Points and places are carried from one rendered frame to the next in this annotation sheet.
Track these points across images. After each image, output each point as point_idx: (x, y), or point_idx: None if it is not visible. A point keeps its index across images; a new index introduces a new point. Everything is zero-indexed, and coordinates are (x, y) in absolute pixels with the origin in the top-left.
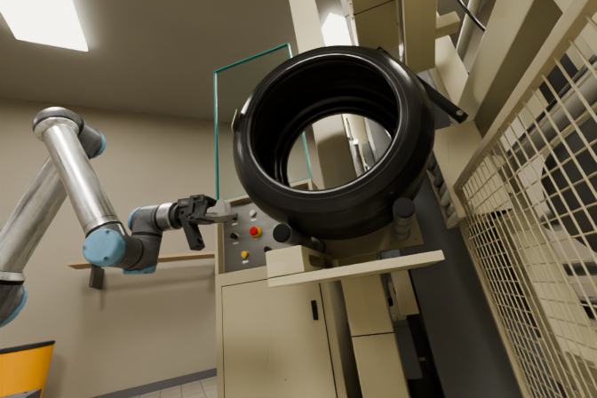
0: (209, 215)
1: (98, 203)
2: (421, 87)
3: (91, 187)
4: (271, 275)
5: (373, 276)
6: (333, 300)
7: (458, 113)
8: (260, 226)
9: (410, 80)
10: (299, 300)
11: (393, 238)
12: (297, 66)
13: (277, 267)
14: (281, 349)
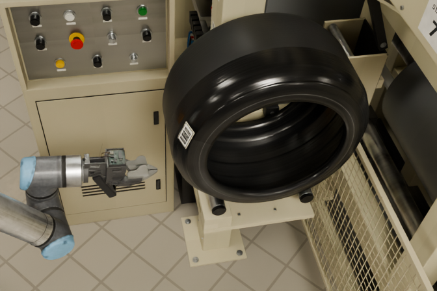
0: (135, 182)
1: (34, 224)
2: (365, 128)
3: (17, 215)
4: (207, 229)
5: None
6: None
7: (382, 45)
8: (83, 33)
9: (362, 132)
10: (140, 112)
11: None
12: (276, 103)
13: (212, 226)
14: (116, 143)
